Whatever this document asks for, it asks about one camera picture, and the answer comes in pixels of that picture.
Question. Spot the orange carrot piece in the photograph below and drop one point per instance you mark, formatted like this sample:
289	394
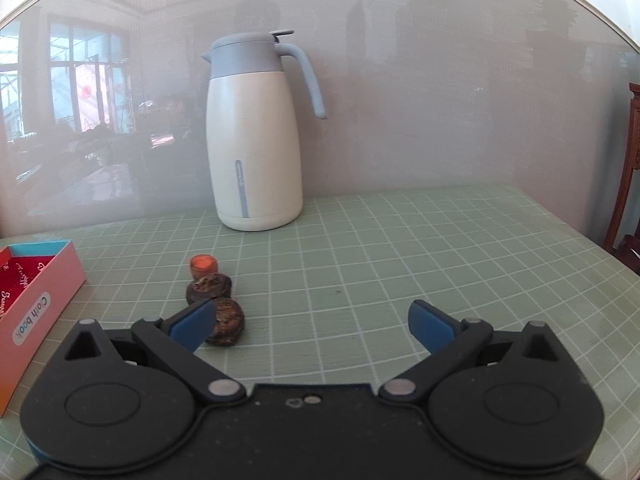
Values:
204	265

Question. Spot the white and blue thermos jug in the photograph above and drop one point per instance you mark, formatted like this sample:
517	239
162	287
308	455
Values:
255	150

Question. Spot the red printed cardboard box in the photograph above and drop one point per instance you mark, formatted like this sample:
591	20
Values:
35	310

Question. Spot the green grid cutting mat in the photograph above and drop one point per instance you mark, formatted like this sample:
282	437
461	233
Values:
400	260

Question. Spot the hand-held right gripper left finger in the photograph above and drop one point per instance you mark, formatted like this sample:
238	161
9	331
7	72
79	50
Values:
192	322

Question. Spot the dark brown round fruit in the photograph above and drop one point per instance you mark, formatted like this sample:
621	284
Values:
210	287
229	322

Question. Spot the carved wooden chair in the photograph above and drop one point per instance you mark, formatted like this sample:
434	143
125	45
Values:
631	160

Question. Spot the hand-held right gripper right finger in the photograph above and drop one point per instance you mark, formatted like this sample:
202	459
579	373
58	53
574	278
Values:
430	325

